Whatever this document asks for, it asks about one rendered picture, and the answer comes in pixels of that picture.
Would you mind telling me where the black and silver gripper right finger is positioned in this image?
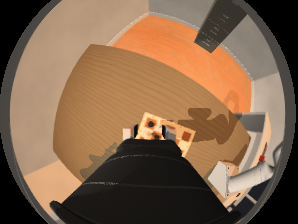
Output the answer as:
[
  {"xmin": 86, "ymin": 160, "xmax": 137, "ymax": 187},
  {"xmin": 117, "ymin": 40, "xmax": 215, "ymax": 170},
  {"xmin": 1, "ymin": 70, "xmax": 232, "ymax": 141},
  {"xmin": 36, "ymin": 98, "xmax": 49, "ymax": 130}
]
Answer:
[{"xmin": 162, "ymin": 125, "xmax": 177, "ymax": 143}]

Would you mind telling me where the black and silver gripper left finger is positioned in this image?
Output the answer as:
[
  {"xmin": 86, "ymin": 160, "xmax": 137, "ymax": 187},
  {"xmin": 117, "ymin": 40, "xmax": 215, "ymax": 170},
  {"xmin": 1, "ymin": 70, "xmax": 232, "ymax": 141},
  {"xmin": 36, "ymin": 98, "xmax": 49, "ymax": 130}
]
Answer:
[{"xmin": 123, "ymin": 124, "xmax": 138, "ymax": 141}]

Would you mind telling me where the chessboard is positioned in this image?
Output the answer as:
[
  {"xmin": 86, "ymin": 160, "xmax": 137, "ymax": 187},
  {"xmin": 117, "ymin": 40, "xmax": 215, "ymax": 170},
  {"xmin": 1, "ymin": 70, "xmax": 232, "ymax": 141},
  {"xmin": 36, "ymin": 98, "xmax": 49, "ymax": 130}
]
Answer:
[{"xmin": 135, "ymin": 112, "xmax": 196, "ymax": 157}]

